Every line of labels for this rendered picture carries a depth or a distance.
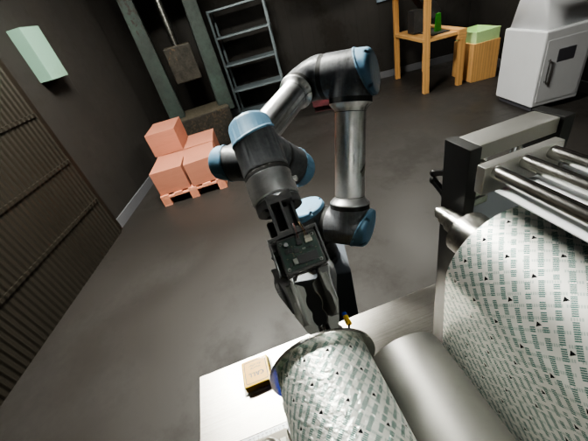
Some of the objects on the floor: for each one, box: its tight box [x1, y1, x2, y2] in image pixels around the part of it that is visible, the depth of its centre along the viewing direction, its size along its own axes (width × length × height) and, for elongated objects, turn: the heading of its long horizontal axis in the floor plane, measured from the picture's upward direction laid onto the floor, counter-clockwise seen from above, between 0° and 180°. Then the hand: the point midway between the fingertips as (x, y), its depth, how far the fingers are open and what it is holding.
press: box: [116, 0, 235, 146], centre depth 426 cm, size 84×104×327 cm
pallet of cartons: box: [144, 116, 228, 207], centre depth 399 cm, size 129×101×72 cm
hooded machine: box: [496, 0, 588, 112], centre depth 334 cm, size 68×55×120 cm
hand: (324, 330), depth 44 cm, fingers closed, pressing on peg
